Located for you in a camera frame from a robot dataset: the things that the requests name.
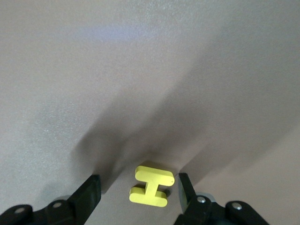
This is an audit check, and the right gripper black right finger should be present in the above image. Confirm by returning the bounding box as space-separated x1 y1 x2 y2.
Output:
174 172 270 225

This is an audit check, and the yellow capital letter H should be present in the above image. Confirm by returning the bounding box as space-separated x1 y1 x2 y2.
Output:
128 161 176 208

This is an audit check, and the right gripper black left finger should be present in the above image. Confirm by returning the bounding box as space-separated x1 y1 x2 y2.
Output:
0 174 102 225

